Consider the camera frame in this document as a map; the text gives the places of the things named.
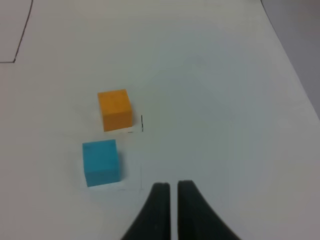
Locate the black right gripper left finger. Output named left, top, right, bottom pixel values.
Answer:
left=122, top=182, right=171, bottom=240

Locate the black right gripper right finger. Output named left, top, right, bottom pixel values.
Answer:
left=177, top=180, right=239, bottom=240

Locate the orange block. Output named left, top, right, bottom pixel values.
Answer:
left=97, top=89, right=133, bottom=132

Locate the blue loose block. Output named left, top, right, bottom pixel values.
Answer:
left=82, top=139, right=122, bottom=187

